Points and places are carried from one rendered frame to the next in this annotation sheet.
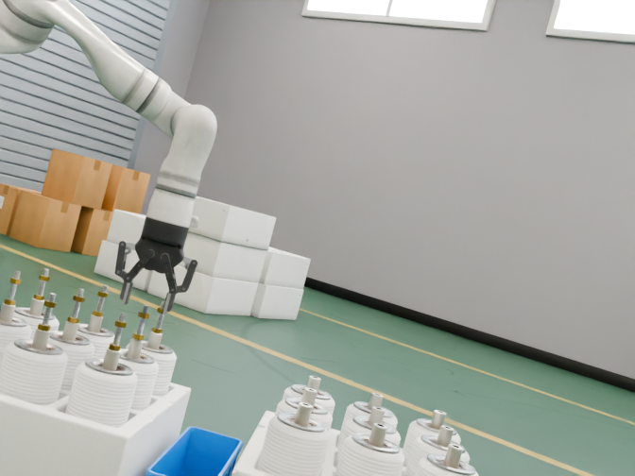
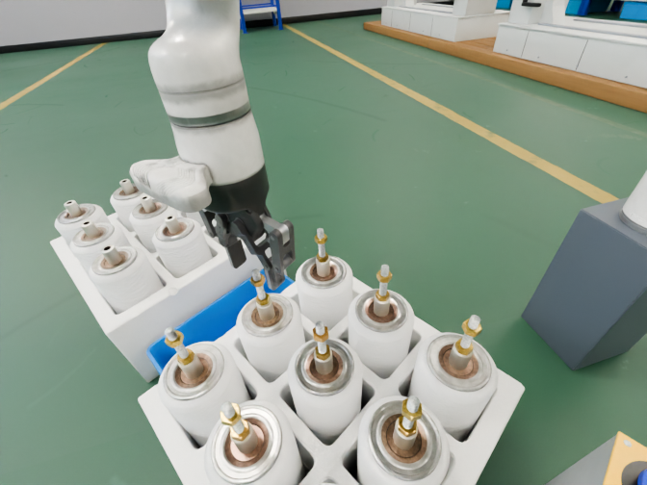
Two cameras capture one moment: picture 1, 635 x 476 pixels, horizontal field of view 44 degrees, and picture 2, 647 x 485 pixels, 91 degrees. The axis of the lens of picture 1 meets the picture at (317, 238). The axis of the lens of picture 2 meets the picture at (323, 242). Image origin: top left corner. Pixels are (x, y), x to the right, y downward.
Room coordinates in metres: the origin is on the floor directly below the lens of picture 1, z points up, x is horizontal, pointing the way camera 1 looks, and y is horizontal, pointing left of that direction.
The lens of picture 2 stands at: (1.49, 0.52, 0.63)
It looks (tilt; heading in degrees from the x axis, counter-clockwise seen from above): 40 degrees down; 223
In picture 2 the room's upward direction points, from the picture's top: 4 degrees counter-clockwise
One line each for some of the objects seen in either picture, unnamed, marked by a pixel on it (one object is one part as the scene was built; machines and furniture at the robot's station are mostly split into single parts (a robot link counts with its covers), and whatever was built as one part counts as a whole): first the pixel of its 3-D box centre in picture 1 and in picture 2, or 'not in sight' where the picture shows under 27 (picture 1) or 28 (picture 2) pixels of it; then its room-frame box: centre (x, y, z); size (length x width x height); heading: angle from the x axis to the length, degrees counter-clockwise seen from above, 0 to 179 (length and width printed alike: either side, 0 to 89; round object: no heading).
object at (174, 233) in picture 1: (162, 245); (236, 200); (1.34, 0.26, 0.45); 0.08 x 0.08 x 0.09
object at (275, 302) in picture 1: (253, 294); not in sight; (4.40, 0.26, 0.09); 0.39 x 0.39 x 0.18; 60
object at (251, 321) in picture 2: (132, 356); (267, 315); (1.34, 0.25, 0.25); 0.08 x 0.08 x 0.01
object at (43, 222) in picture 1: (45, 221); not in sight; (4.82, 1.65, 0.15); 0.30 x 0.24 x 0.30; 55
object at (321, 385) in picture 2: (68, 338); (323, 366); (1.35, 0.37, 0.25); 0.08 x 0.08 x 0.01
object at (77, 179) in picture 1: (77, 178); not in sight; (4.95, 1.57, 0.45); 0.30 x 0.24 x 0.30; 58
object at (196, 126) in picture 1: (187, 149); (187, 3); (1.33, 0.25, 0.62); 0.09 x 0.07 x 0.15; 23
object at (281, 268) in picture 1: (261, 263); not in sight; (4.40, 0.27, 0.27); 0.39 x 0.39 x 0.18; 58
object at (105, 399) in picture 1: (94, 423); (326, 306); (1.22, 0.26, 0.16); 0.10 x 0.10 x 0.18
